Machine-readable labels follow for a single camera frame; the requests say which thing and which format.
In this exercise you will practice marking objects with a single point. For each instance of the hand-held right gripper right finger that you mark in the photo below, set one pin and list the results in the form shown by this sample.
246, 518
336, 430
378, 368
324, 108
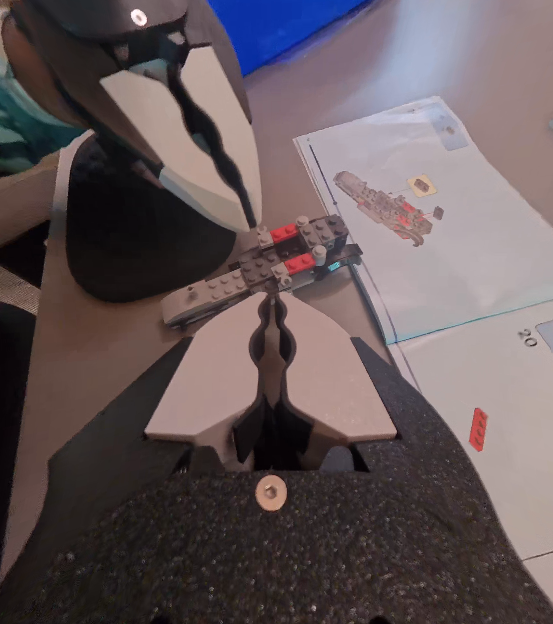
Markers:
339, 385

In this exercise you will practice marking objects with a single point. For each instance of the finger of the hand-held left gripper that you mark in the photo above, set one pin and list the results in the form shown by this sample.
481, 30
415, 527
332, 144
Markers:
227, 107
159, 122

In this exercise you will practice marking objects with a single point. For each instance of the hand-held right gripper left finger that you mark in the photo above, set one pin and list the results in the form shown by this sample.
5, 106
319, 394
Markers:
208, 385

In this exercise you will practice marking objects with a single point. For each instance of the grey red toy brick car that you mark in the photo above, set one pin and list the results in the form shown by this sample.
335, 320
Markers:
257, 265

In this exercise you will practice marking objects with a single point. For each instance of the grey desk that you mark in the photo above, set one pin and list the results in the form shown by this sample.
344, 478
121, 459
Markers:
86, 365

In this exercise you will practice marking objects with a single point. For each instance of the person's left hand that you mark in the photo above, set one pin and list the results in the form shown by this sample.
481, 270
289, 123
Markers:
27, 63

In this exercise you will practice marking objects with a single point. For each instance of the blue plastic crate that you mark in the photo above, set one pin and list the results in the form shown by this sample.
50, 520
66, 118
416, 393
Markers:
281, 29

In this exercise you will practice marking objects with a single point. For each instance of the open building instruction booklet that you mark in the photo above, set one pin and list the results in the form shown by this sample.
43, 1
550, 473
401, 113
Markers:
452, 273

